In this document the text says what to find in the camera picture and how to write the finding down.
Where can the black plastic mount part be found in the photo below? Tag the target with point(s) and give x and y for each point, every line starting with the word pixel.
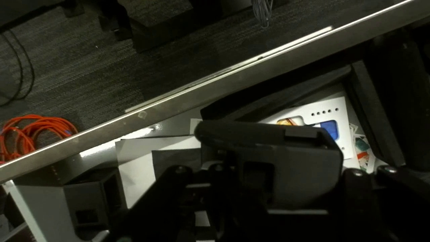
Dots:
pixel 291 170

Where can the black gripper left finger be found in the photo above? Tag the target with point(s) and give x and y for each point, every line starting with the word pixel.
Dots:
pixel 179 206

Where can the grey metal drawer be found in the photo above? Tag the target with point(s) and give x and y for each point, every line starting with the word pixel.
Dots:
pixel 179 101

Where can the long black plastic bar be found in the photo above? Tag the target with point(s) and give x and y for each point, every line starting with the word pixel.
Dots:
pixel 277 96

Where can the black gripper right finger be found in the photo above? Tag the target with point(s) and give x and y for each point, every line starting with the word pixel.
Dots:
pixel 385 206

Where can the white paper sheet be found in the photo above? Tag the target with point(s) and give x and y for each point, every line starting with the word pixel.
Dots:
pixel 135 179

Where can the grey hollow block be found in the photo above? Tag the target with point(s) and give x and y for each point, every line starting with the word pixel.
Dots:
pixel 112 189

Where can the white card blue print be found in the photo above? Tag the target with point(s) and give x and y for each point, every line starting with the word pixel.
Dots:
pixel 304 115

